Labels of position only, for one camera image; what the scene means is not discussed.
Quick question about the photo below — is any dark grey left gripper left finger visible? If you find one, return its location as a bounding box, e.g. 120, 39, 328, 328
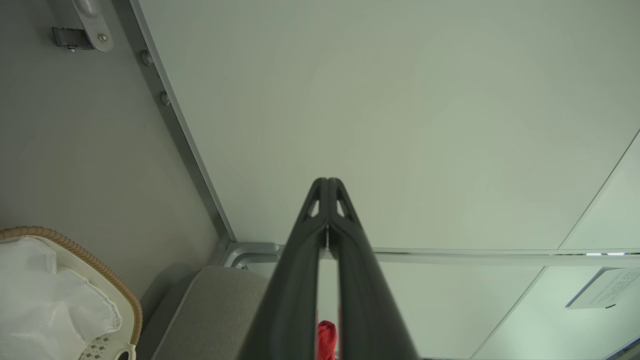
238, 177, 329, 360

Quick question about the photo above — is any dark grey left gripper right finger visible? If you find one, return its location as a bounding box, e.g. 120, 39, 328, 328
327, 177, 419, 360

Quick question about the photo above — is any plain red garment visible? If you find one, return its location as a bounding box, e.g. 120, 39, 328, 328
316, 320, 339, 360

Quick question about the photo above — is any white basket with woven rim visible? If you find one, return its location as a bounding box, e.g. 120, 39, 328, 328
0, 225, 144, 360

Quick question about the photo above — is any white fabric basket liner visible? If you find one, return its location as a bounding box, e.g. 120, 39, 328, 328
0, 235, 123, 360

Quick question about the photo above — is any white paper notice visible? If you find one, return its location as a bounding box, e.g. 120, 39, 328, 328
564, 267, 640, 310

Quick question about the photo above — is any metal table leg caster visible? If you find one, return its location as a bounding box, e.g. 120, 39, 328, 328
51, 0, 115, 54

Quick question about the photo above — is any grey partition base rail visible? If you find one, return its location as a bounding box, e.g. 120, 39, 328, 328
111, 0, 238, 244

